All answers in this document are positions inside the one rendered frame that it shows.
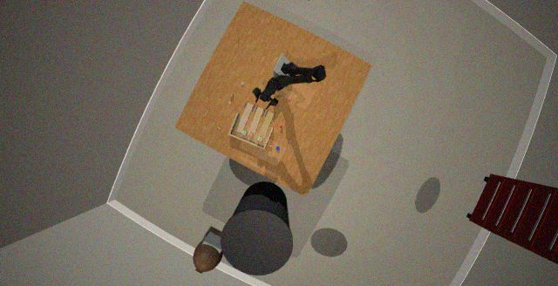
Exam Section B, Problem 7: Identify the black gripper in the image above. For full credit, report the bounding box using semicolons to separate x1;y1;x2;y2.
252;87;279;109

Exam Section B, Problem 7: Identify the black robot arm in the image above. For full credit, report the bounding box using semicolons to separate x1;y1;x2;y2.
259;63;326;102

